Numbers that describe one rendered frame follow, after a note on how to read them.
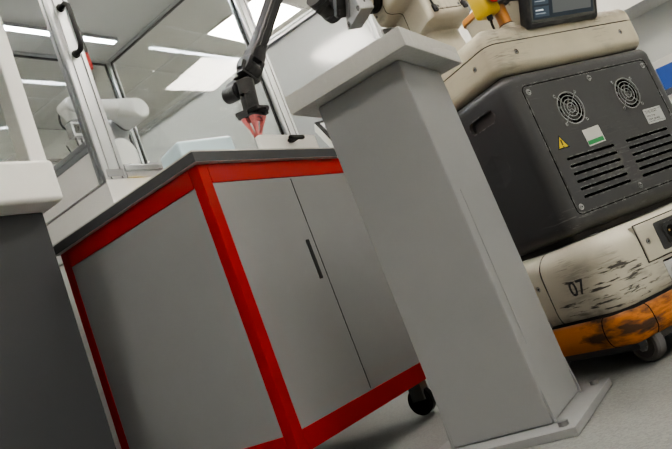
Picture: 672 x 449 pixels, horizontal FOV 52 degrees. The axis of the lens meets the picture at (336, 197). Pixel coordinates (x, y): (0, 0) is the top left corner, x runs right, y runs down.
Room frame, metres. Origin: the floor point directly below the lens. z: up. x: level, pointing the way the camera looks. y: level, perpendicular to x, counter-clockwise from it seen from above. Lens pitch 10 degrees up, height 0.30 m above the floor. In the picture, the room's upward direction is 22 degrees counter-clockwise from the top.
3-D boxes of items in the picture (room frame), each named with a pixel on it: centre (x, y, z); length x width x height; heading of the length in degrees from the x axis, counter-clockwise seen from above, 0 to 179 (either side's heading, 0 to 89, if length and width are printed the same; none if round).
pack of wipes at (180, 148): (1.55, 0.26, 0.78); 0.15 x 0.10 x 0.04; 133
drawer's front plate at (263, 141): (2.17, 0.08, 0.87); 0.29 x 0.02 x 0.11; 146
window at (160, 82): (2.40, 0.35, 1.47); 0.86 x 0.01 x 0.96; 146
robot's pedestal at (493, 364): (1.38, -0.17, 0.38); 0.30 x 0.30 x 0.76; 60
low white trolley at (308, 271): (1.84, 0.32, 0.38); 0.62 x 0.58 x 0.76; 146
